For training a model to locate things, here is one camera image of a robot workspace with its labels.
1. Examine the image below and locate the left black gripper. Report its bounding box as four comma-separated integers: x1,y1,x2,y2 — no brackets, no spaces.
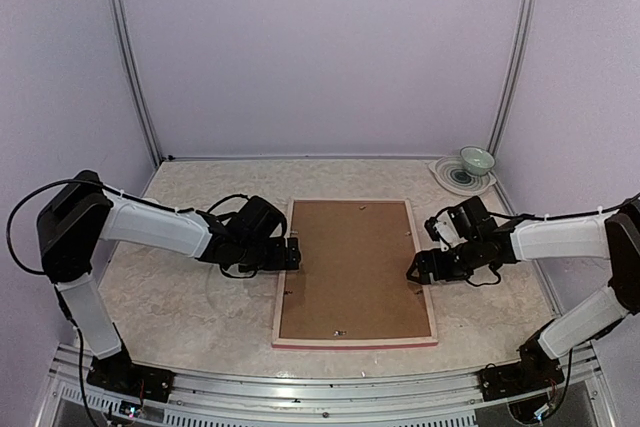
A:
237,236,301,273

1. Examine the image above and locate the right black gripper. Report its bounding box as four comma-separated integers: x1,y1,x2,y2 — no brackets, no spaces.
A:
406,237,483,285

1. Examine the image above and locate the brown cardboard backing board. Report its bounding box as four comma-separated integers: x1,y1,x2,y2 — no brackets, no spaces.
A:
278,200,434,341

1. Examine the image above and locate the pink wooden picture frame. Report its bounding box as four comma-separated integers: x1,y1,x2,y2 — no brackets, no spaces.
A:
271,197,440,350

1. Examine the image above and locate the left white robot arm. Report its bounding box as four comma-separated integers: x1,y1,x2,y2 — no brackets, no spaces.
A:
36,170,301,392

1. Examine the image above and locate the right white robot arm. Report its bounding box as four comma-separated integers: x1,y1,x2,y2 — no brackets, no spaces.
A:
406,196,639,391

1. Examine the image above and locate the white swirl pattern plate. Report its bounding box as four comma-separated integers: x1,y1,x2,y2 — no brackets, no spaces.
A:
428,156,497,197

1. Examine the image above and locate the pale green ceramic bowl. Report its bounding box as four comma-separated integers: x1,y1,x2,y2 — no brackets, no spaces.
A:
459,146,496,176

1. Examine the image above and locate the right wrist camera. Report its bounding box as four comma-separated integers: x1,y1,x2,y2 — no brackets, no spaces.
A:
424,211,463,252

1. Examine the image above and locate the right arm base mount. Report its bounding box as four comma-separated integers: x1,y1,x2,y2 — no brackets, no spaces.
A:
477,332,565,402

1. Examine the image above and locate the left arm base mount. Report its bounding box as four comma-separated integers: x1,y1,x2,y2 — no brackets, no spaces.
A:
86,342,176,403

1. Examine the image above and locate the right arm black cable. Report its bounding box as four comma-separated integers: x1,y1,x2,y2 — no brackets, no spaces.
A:
479,191,640,223

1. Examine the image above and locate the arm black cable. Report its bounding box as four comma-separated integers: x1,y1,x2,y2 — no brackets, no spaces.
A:
479,191,640,223
5,179,251,276

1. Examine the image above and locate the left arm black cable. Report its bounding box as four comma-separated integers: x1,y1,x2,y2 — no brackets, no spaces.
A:
5,179,251,276

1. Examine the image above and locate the aluminium front rail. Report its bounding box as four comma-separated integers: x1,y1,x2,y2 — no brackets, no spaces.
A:
30,344,621,426

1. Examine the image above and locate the left aluminium corner post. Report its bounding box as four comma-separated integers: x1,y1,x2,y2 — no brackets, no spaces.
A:
109,0,163,168

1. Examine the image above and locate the aluminium corner post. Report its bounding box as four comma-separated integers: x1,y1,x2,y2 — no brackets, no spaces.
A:
488,0,536,157
109,0,163,168

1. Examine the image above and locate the right aluminium corner post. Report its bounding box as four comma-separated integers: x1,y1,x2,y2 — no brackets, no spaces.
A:
488,0,536,157

